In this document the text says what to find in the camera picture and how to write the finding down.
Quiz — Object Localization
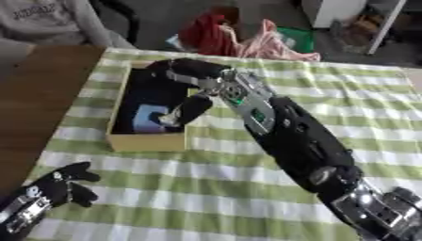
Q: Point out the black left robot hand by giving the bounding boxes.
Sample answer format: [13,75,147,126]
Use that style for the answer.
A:
[31,161,103,208]

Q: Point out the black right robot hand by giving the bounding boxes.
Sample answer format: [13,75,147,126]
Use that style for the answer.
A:
[145,57,235,127]

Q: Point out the tan cardboard box black inside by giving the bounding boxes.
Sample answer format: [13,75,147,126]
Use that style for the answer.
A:
[104,61,202,153]

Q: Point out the red cloth bag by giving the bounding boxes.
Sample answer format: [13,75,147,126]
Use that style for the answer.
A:
[178,7,244,56]

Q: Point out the light blue block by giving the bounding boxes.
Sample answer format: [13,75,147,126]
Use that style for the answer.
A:
[132,104,171,134]

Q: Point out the pink cloth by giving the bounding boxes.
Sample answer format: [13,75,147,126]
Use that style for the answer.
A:
[219,18,323,62]

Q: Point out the black chair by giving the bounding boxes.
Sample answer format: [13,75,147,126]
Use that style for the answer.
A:
[89,0,142,45]

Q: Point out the green bin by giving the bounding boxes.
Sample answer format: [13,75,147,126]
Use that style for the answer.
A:
[275,26,317,54]

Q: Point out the person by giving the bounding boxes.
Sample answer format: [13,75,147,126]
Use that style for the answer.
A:
[0,0,138,75]

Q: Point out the white cabinet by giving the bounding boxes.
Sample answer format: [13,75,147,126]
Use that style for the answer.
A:
[300,0,409,56]

